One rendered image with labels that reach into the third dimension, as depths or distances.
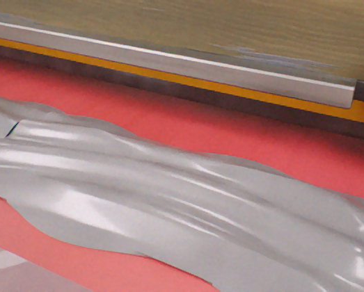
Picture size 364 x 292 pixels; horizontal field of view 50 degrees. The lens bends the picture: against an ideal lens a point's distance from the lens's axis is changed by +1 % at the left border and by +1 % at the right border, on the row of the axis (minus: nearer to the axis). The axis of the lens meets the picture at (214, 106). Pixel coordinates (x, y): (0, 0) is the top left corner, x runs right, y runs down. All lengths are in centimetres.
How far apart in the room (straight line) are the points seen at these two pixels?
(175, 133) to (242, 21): 7
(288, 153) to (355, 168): 3
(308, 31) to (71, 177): 12
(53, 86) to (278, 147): 15
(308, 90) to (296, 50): 2
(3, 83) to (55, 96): 4
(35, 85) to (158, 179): 14
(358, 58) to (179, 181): 9
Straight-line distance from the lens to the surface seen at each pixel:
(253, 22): 19
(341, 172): 19
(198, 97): 22
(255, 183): 16
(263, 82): 18
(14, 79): 30
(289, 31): 18
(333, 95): 17
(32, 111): 24
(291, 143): 21
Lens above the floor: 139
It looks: 53 degrees down
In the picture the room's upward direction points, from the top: 18 degrees counter-clockwise
